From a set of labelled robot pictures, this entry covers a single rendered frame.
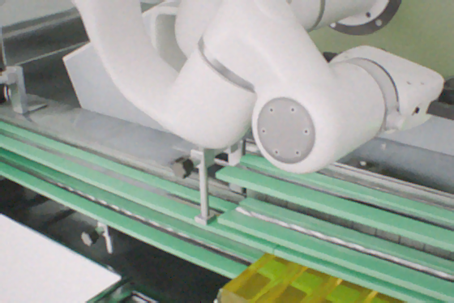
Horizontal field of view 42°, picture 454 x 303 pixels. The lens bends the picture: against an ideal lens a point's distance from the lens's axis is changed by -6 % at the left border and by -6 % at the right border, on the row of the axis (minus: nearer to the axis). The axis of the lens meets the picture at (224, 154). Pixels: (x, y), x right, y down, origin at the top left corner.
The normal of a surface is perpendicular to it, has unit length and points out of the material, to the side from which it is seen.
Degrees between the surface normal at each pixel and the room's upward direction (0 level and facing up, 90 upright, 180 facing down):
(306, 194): 90
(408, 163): 90
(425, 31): 2
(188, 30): 11
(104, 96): 0
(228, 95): 32
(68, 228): 90
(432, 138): 0
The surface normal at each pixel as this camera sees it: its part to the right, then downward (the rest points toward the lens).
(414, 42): -0.61, 0.36
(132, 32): 0.90, -0.13
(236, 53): -0.41, 0.40
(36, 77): 0.80, 0.23
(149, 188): -0.03, -0.91
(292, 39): 0.50, -0.44
